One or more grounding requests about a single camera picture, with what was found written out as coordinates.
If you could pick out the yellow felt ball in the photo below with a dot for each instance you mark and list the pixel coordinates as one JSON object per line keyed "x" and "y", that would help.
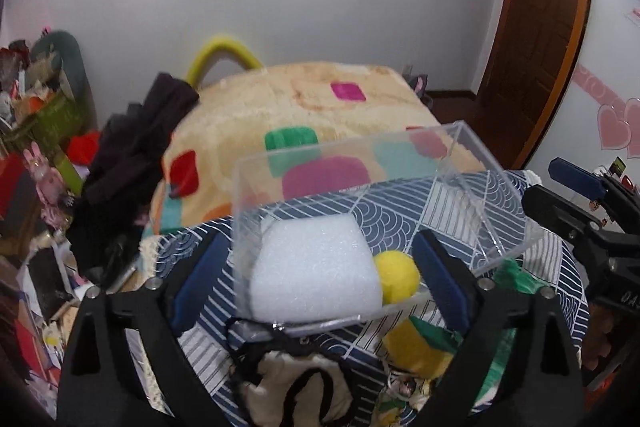
{"x": 399, "y": 276}

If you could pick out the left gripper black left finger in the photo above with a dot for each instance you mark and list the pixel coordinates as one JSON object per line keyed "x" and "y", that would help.
{"x": 99, "y": 384}

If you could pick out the green cardboard clutter box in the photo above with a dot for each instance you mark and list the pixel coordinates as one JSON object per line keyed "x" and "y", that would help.
{"x": 54, "y": 123}

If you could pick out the pink heart wall stickers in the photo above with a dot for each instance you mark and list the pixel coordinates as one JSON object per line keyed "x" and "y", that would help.
{"x": 617, "y": 119}

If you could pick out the blue white patterned cloth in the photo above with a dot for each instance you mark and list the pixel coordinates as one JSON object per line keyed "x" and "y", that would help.
{"x": 477, "y": 217}

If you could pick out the yellow fuzzy arch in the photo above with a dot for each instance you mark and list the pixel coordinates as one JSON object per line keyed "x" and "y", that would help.
{"x": 220, "y": 47}

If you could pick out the pink rabbit plush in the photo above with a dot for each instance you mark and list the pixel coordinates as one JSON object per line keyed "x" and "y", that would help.
{"x": 56, "y": 200}

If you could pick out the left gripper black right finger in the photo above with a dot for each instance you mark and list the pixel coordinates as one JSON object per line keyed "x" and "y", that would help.
{"x": 516, "y": 365}

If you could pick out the green knitted glove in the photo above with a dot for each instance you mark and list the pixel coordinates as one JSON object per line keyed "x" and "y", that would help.
{"x": 511, "y": 276}

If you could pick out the clear plastic storage box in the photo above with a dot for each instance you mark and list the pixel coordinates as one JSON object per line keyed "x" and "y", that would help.
{"x": 283, "y": 175}

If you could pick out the floral printed fabric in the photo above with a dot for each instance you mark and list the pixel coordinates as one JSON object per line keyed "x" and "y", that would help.
{"x": 400, "y": 400}

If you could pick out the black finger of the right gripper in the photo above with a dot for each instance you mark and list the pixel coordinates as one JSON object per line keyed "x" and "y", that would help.
{"x": 577, "y": 179}
{"x": 557, "y": 214}

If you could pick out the white foam block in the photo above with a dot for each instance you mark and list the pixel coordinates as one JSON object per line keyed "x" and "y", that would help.
{"x": 314, "y": 270}

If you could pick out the brown wooden door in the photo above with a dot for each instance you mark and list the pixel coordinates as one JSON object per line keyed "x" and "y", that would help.
{"x": 534, "y": 52}

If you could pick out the dark clothes pile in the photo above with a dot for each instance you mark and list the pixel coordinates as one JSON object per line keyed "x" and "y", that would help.
{"x": 110, "y": 214}

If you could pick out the yellow green scrub sponge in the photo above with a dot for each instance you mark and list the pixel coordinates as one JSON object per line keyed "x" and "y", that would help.
{"x": 421, "y": 348}

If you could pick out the red box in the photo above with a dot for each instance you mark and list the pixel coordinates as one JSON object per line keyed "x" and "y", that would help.
{"x": 82, "y": 149}

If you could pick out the white cloth with black straps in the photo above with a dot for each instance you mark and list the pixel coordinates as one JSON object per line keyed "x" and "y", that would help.
{"x": 284, "y": 381}

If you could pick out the beige patterned fleece blanket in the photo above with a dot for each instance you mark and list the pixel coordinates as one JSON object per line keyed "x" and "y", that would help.
{"x": 287, "y": 106}

